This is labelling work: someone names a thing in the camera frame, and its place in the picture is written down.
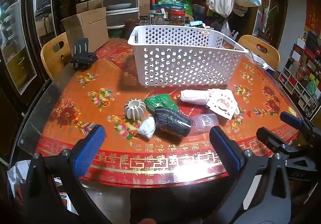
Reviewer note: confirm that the shelf of small boxes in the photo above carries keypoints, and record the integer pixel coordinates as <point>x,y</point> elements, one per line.
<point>303,75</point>

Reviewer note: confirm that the black phone stand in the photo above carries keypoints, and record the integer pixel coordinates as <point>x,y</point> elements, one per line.
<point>82,58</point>

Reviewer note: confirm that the framed flower painting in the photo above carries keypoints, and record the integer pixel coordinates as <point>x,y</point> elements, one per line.
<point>274,13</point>

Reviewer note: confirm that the white ribbed round object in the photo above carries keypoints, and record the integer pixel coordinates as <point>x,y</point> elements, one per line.
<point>134,109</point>

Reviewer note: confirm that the black knitted cloth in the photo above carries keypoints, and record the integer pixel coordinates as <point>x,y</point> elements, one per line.
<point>170,121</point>

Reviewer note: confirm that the red floral tablecloth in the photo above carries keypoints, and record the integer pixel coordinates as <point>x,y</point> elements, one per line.
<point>105,80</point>

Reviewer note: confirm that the wooden chair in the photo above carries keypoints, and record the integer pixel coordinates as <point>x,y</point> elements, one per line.
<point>265,55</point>
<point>51,60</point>

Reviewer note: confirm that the green foil packet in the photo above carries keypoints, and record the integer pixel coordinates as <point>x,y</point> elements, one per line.
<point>160,103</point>

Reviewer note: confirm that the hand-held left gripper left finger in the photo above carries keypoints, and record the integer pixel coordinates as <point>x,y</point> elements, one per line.
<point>89,151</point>

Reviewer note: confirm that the large glass jar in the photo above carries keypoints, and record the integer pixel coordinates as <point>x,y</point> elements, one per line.
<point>176,15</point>

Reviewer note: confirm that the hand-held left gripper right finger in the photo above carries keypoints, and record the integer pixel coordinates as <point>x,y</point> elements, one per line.
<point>224,148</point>

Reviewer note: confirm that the white printed sachet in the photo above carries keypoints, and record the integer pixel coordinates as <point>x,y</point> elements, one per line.
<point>223,106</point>

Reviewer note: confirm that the dark glass-door cabinet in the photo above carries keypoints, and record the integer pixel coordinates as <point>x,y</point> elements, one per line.
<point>17,38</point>

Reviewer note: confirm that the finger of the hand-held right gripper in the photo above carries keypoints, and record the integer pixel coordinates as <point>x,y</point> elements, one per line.
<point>269,136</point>
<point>292,118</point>

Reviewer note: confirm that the clear plastic bag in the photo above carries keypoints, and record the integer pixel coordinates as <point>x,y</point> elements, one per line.
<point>204,121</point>

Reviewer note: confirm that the white towel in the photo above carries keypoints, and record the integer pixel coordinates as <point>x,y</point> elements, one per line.
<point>195,97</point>

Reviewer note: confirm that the open cardboard box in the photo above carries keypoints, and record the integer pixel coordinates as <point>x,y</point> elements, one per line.
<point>87,30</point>

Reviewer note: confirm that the small glass jar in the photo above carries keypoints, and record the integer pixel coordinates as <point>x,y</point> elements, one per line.
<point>158,18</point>

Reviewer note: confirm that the small white powder bag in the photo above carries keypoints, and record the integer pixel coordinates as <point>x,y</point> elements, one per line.
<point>148,127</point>

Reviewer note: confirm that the red wall poster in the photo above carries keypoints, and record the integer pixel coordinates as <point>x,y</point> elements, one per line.
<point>313,15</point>

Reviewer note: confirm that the white perforated plastic basket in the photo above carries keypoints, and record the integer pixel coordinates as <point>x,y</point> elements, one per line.
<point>175,58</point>

